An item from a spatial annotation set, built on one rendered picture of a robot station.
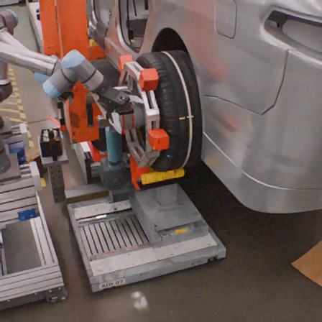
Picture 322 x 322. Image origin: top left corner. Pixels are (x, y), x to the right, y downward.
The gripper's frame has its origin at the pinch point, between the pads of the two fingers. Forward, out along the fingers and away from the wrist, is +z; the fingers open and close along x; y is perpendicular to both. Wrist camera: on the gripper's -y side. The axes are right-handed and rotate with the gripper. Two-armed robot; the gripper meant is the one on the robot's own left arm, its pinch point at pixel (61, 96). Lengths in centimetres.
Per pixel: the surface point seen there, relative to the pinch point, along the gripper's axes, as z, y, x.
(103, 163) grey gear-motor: 27, 17, 44
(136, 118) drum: -34, 8, 40
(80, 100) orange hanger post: 10.7, -8.1, 12.1
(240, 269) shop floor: -20, 60, 134
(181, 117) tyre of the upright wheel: -60, 11, 54
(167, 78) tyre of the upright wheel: -62, -4, 41
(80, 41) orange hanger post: -14.5, -31.5, -4.7
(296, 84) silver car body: -135, 23, 62
